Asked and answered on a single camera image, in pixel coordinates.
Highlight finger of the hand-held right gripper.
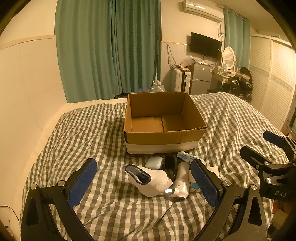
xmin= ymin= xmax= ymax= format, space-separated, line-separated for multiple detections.
xmin=263 ymin=130 xmax=296 ymax=154
xmin=240 ymin=146 xmax=289 ymax=170

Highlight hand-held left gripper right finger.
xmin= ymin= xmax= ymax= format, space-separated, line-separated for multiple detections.
xmin=190 ymin=159 xmax=270 ymax=241

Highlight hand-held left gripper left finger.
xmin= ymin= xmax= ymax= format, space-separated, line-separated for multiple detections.
xmin=21 ymin=158 xmax=97 ymax=241

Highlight white hair dryer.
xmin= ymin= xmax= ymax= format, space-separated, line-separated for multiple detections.
xmin=165 ymin=162 xmax=191 ymax=202

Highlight white cream tube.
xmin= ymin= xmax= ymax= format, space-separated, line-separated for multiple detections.
xmin=177 ymin=151 xmax=205 ymax=165

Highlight black glossy object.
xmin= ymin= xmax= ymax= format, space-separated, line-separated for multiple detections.
xmin=164 ymin=155 xmax=177 ymax=179

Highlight white sock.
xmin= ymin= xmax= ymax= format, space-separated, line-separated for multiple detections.
xmin=125 ymin=164 xmax=173 ymax=197

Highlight pale blue plastic case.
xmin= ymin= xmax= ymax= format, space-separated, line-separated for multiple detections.
xmin=145 ymin=156 xmax=164 ymax=171

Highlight cardboard box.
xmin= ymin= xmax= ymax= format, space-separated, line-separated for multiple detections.
xmin=123 ymin=91 xmax=207 ymax=154

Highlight white flat paper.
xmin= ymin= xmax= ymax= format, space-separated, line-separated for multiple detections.
xmin=206 ymin=166 xmax=219 ymax=178

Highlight checked blanket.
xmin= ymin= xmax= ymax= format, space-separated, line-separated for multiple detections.
xmin=23 ymin=92 xmax=289 ymax=241

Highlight white louvred wardrobe doors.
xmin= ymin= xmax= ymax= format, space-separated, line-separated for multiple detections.
xmin=248 ymin=35 xmax=296 ymax=130

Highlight black plastic bags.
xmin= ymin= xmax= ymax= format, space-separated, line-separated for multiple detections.
xmin=222 ymin=67 xmax=253 ymax=102

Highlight white dressing table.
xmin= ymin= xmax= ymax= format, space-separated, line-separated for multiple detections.
xmin=209 ymin=71 xmax=234 ymax=93

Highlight white oval mirror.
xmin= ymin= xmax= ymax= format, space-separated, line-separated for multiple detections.
xmin=221 ymin=46 xmax=237 ymax=70

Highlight grey small fridge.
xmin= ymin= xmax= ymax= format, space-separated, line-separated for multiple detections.
xmin=190 ymin=62 xmax=214 ymax=95

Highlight white suitcase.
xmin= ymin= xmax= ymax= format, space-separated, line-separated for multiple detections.
xmin=171 ymin=68 xmax=192 ymax=93

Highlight large clear water bottle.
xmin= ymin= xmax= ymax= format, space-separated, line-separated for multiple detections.
xmin=151 ymin=80 xmax=166 ymax=93

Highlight narrow green curtain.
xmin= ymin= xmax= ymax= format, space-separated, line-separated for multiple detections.
xmin=223 ymin=8 xmax=251 ymax=70

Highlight clear plastic bag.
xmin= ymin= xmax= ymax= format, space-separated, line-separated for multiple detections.
xmin=180 ymin=56 xmax=192 ymax=68

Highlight white thin pole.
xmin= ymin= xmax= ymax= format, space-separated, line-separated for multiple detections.
xmin=155 ymin=50 xmax=160 ymax=81

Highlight wide green curtain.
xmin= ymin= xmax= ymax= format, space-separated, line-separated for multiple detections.
xmin=55 ymin=0 xmax=162 ymax=103

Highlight white air conditioner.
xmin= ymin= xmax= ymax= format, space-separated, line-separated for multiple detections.
xmin=183 ymin=0 xmax=224 ymax=23

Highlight thin floor cable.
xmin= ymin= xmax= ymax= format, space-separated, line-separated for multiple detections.
xmin=0 ymin=206 xmax=21 ymax=232

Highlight black wall television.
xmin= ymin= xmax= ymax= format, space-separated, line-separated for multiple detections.
xmin=190 ymin=32 xmax=222 ymax=60

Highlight hanging wall cable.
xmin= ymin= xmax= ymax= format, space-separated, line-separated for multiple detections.
xmin=167 ymin=44 xmax=176 ymax=68

